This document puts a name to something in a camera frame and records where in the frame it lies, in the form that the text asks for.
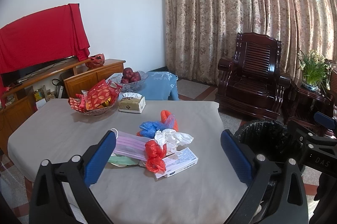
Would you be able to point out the red basket on cabinet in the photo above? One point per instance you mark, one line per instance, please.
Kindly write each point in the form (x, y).
(96, 61)

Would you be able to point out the wooden tv cabinet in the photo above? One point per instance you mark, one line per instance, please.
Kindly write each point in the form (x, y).
(73, 74)

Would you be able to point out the grey tablecloth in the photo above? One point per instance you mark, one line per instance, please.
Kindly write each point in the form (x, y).
(204, 193)

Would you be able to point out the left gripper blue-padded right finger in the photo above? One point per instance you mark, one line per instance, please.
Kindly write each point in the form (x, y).
(275, 191)

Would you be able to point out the black television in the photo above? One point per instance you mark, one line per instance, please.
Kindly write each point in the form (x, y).
(13, 77)

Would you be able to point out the dark wooden side table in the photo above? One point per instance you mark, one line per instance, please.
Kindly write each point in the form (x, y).
(300, 105)

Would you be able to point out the floral beige curtain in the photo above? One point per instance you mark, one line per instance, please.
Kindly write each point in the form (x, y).
(200, 32)

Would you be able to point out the red plastic bag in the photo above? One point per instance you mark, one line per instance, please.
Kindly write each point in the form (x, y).
(155, 155)

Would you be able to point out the white medicine box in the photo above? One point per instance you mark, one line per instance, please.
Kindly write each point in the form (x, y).
(178, 162)

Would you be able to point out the glass bowl of red snacks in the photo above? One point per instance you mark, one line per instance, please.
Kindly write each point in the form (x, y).
(98, 100)

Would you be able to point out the tissue box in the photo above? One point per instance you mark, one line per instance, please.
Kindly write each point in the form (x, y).
(131, 102)

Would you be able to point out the orange foam net square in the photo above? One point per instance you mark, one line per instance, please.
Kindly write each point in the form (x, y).
(169, 120)

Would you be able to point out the potted green plant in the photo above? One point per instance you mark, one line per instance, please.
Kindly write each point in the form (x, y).
(316, 71)

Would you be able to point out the glass bowl of apples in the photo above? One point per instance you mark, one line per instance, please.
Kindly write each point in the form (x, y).
(129, 80)

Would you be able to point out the pink face mask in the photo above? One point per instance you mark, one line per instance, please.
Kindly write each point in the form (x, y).
(130, 145)

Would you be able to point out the green rubber gloves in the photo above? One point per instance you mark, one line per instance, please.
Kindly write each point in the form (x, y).
(122, 161)

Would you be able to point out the white tissue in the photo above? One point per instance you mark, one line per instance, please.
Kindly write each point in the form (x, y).
(172, 139)

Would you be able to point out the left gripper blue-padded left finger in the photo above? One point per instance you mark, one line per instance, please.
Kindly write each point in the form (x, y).
(49, 202)

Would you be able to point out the blue tablecloth side table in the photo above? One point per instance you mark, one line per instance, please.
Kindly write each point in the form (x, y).
(160, 86)

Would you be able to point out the dark wooden armchair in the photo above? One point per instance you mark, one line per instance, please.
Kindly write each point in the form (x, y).
(251, 82)

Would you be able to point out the red cloth over television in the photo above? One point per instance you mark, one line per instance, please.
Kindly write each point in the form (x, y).
(47, 35)

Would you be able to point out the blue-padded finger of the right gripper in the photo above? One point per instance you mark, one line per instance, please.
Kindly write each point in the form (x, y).
(298, 137)
(327, 122)

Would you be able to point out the blue plastic bag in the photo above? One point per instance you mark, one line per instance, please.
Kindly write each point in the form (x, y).
(149, 128)

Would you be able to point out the black trash bin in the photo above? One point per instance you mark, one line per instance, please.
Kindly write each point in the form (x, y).
(268, 138)

